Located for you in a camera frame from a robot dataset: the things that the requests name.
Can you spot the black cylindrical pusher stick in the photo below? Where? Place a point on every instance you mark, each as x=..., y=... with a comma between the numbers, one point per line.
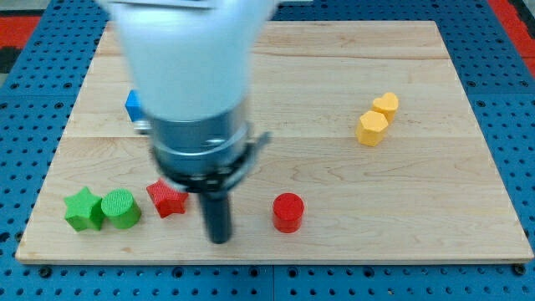
x=217, y=214

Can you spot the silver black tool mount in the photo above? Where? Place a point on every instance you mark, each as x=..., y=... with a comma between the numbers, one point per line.
x=209, y=155

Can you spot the red star block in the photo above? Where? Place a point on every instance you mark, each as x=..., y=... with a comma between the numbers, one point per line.
x=167, y=200

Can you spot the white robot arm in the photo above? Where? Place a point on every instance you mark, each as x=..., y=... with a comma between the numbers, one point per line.
x=190, y=62

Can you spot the green star block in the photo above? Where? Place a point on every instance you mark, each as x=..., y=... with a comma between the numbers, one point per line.
x=84, y=210

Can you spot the red cylinder block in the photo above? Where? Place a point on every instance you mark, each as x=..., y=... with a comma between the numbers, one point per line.
x=288, y=210

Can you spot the blue block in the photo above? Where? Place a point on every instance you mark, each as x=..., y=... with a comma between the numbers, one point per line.
x=133, y=107

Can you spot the green cylinder block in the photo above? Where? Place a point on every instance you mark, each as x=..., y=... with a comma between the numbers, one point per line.
x=120, y=207

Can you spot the wooden board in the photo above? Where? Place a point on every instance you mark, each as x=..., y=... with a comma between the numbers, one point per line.
x=428, y=193

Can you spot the yellow hexagon block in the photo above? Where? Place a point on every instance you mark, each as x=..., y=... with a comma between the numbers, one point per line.
x=371, y=128

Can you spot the yellow heart block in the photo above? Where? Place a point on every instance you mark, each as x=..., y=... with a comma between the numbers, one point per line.
x=387, y=104

